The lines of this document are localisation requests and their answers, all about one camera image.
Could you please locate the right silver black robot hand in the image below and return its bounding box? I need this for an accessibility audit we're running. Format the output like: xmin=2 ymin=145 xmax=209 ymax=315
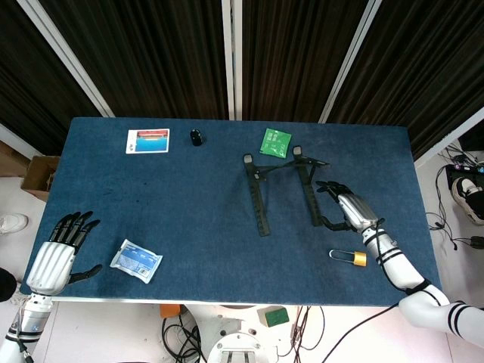
xmin=315 ymin=180 xmax=384 ymax=233

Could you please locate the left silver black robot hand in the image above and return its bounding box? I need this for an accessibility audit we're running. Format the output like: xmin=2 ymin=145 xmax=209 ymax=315
xmin=24 ymin=209 xmax=104 ymax=297

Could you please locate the black folding stand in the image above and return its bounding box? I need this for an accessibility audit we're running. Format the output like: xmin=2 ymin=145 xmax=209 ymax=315
xmin=241 ymin=145 xmax=330 ymax=238

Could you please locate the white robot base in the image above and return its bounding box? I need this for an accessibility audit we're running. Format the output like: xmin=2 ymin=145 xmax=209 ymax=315
xmin=181 ymin=302 xmax=299 ymax=363

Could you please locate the brass long shackle padlock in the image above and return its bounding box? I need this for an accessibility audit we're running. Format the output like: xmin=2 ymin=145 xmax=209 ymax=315
xmin=328 ymin=249 xmax=368 ymax=268

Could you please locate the black rounded object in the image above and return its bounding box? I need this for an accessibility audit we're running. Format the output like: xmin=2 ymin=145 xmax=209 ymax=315
xmin=0 ymin=268 xmax=18 ymax=303

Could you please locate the white shoe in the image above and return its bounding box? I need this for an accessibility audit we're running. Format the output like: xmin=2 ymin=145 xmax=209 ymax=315
xmin=0 ymin=213 xmax=29 ymax=235

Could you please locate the brown cardboard box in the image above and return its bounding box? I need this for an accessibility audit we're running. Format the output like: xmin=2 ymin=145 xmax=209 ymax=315
xmin=20 ymin=154 xmax=61 ymax=202

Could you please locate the blue white plastic packet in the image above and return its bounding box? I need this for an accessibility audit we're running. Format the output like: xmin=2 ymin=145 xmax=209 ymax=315
xmin=109 ymin=238 xmax=163 ymax=284

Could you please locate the green sachet packet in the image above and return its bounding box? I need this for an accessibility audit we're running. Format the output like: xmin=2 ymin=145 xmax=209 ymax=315
xmin=259 ymin=128 xmax=293 ymax=160

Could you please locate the black power strip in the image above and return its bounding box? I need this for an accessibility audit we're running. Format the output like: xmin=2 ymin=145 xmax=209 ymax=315
xmin=445 ymin=160 xmax=484 ymax=190

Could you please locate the black white sneaker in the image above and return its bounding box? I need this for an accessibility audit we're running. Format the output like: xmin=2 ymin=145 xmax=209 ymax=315
xmin=451 ymin=177 xmax=484 ymax=227

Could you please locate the blue felt table cover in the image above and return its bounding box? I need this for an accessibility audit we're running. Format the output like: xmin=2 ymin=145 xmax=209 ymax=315
xmin=19 ymin=116 xmax=442 ymax=306

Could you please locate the red blue photo card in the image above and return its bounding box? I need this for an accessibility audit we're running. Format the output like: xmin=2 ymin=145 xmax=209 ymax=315
xmin=125 ymin=128 xmax=171 ymax=155

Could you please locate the dark pleated curtain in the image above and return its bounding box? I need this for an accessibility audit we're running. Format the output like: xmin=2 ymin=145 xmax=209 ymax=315
xmin=37 ymin=0 xmax=230 ymax=120
xmin=0 ymin=0 xmax=103 ymax=156
xmin=241 ymin=0 xmax=368 ymax=122
xmin=327 ymin=0 xmax=484 ymax=160

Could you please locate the white frame post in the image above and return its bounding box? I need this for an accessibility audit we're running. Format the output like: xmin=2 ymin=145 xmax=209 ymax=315
xmin=414 ymin=107 xmax=484 ymax=163
xmin=221 ymin=0 xmax=243 ymax=121
xmin=0 ymin=123 xmax=37 ymax=158
xmin=318 ymin=0 xmax=383 ymax=124
xmin=17 ymin=0 xmax=116 ymax=118

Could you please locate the black cable tangle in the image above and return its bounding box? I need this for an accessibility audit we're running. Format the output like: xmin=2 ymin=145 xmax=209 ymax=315
xmin=161 ymin=315 xmax=209 ymax=363

